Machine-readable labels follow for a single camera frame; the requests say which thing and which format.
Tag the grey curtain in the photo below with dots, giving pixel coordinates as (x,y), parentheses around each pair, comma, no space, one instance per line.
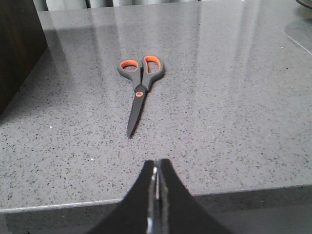
(55,5)

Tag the dark wooden drawer cabinet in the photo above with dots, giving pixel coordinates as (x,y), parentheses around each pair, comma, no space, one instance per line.
(22,43)

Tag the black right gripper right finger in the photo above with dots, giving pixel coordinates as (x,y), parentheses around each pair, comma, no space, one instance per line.
(179,212)

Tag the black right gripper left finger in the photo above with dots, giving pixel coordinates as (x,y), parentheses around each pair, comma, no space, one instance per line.
(136,212)

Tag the black orange scissors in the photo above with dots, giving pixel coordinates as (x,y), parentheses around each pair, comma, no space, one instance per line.
(142,74)

